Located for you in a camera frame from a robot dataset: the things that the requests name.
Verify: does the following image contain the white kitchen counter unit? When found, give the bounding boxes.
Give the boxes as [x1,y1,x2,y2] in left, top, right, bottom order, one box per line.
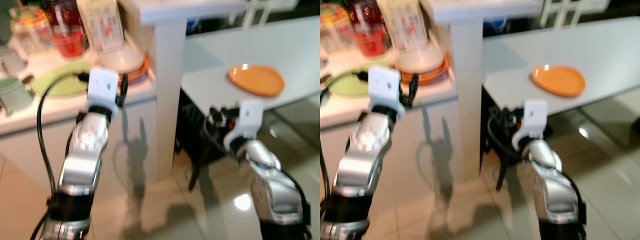
[320,0,544,202]
[0,0,247,202]

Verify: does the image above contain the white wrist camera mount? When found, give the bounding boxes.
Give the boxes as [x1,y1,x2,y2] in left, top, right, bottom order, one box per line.
[86,67,121,119]
[224,100,265,152]
[367,65,404,121]
[511,100,549,152]

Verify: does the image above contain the green plate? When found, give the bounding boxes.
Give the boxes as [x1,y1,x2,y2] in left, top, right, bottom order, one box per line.
[327,69,374,99]
[30,62,94,99]

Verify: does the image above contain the dark red jar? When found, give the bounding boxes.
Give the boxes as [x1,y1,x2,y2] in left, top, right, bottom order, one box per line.
[42,0,84,32]
[345,0,385,31]

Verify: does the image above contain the black chair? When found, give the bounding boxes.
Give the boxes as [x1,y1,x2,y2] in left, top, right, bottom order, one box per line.
[172,89,236,193]
[481,86,525,192]

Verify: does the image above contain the pale green mug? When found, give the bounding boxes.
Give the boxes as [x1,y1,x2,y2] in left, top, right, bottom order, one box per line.
[0,76,35,117]

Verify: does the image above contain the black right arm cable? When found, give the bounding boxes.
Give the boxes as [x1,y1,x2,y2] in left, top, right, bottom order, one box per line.
[202,114,243,163]
[487,114,522,162]

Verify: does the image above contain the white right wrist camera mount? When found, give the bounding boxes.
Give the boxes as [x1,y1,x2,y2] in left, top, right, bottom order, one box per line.
[224,100,265,152]
[511,100,549,152]

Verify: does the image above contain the white bowl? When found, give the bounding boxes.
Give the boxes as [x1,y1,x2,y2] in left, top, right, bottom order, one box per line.
[95,32,146,75]
[397,41,447,76]

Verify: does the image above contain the white chair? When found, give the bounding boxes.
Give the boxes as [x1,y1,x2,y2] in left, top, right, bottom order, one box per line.
[229,0,301,27]
[539,0,612,29]

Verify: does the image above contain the clear glass container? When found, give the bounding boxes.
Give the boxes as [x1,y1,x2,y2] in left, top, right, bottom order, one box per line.
[320,4,353,53]
[12,7,53,57]

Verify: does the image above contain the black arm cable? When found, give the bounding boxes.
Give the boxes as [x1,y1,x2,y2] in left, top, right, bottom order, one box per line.
[320,72,369,206]
[202,114,243,163]
[487,114,522,162]
[29,72,91,240]

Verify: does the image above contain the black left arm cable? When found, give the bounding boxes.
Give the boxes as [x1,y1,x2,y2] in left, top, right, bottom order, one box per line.
[29,72,91,240]
[320,72,369,206]

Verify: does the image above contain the orange plate under bowl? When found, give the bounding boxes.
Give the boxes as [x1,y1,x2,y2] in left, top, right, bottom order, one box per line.
[119,54,151,85]
[394,56,451,87]

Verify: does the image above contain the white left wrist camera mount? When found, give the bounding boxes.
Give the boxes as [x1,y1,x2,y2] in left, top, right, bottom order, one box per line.
[367,65,404,121]
[86,67,121,119]

